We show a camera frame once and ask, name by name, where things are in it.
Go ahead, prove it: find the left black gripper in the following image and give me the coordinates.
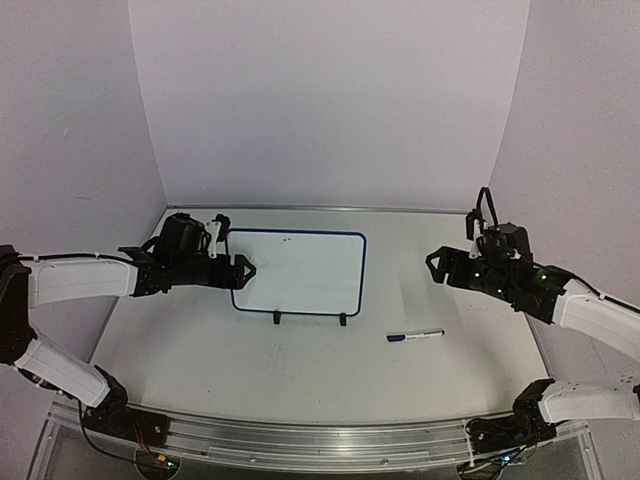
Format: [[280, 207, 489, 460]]
[[172, 253, 255, 289]]

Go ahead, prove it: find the blue framed whiteboard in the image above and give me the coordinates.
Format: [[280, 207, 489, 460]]
[[226, 228, 367, 318]]

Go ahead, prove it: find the white whiteboard marker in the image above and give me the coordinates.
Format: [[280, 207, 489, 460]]
[[404, 329, 445, 340]]

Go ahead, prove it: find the dark blue marker cap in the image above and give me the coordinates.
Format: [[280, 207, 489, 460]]
[[387, 334, 407, 343]]

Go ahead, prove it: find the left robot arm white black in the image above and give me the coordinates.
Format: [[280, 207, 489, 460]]
[[1, 213, 257, 435]]

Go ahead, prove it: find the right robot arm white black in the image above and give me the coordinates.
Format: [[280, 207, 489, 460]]
[[425, 223, 639, 424]]

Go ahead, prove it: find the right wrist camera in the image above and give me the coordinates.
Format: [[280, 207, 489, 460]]
[[465, 207, 487, 259]]

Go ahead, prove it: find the right camera black cable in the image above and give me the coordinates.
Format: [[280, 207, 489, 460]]
[[474, 187, 501, 229]]

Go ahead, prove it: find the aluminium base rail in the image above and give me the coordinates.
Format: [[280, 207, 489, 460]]
[[47, 399, 589, 474]]

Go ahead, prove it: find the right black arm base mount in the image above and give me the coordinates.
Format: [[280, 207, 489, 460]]
[[465, 410, 557, 454]]

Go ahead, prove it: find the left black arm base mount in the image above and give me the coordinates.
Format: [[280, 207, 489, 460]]
[[82, 395, 170, 447]]

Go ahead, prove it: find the left base cable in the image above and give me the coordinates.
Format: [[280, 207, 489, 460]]
[[77, 409, 171, 471]]

